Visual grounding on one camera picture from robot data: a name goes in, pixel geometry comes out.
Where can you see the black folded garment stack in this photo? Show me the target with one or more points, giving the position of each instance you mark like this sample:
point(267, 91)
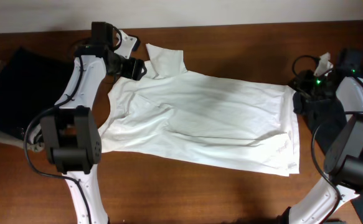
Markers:
point(29, 84)

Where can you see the white t-shirt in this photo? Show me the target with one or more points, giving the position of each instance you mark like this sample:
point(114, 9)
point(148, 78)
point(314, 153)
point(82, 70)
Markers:
point(179, 114)

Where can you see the grey folded cloth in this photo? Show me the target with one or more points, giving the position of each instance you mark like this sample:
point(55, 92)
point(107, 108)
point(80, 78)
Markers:
point(10, 140)

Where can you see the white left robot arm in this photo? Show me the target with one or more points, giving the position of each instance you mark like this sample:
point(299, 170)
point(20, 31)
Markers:
point(68, 129)

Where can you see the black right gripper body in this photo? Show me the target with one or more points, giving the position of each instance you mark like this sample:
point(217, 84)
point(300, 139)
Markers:
point(312, 87)

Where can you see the dark navy garment pile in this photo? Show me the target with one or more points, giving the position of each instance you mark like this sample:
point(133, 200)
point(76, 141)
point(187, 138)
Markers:
point(333, 124)

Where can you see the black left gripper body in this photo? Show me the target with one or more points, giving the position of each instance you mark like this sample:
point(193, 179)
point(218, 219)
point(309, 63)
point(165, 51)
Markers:
point(126, 67)

